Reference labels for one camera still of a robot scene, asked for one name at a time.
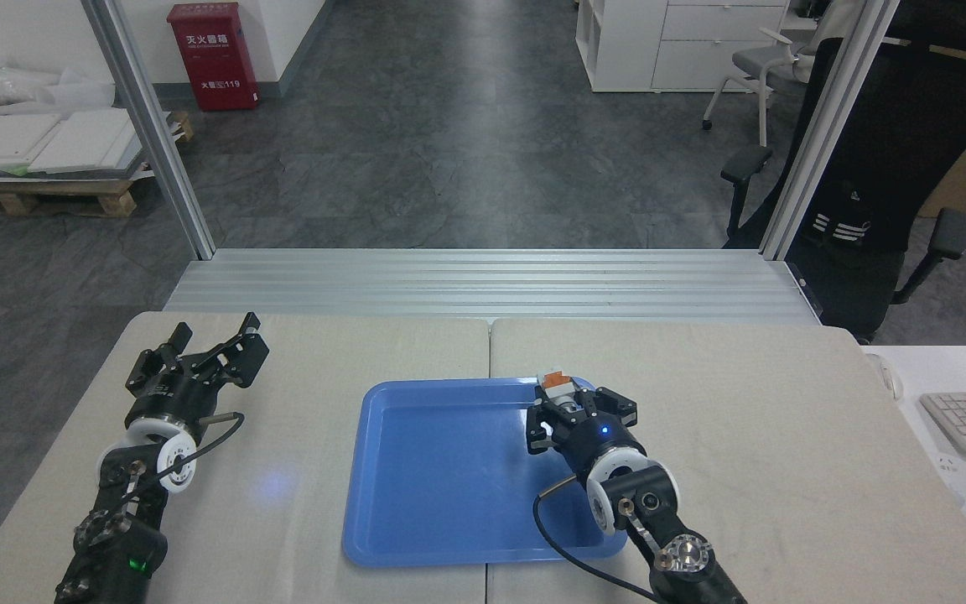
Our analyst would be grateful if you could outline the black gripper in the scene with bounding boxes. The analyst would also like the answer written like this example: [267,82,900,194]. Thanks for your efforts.
[524,385,647,482]
[124,312,271,435]

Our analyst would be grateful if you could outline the white orange switch part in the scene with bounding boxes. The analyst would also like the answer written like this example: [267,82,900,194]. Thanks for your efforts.
[536,370,597,420]

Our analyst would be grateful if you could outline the blue plastic tray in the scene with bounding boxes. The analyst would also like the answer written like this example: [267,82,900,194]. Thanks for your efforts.
[341,377,628,568]

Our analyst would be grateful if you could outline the wooden pallet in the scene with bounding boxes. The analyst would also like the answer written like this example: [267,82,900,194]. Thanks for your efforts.
[0,109,195,220]

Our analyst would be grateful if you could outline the stack of white boards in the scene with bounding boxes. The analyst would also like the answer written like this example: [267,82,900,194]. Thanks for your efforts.
[0,106,150,179]

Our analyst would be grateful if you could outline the white computer mouse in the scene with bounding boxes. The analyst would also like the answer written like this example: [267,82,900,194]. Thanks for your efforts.
[865,352,904,402]

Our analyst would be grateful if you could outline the red fire extinguisher box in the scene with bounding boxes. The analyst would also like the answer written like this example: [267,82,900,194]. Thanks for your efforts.
[167,2,262,113]

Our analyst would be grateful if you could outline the clear plastic wrapping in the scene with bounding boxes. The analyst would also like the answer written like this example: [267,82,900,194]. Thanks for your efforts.
[0,50,117,112]

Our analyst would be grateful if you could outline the white drawer cabinet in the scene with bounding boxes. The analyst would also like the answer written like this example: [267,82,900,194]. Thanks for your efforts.
[574,0,791,94]

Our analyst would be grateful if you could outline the white grey office chair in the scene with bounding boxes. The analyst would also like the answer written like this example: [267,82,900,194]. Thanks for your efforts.
[701,25,824,148]

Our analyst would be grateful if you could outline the black office chair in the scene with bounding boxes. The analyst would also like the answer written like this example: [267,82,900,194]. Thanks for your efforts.
[719,0,966,346]

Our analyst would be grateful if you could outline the silver aluminium rail deck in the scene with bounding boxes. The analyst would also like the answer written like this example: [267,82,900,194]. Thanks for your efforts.
[163,247,824,327]

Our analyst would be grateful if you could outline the silver aluminium post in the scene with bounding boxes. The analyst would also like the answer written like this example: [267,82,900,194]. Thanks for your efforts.
[80,0,216,262]
[759,0,902,262]

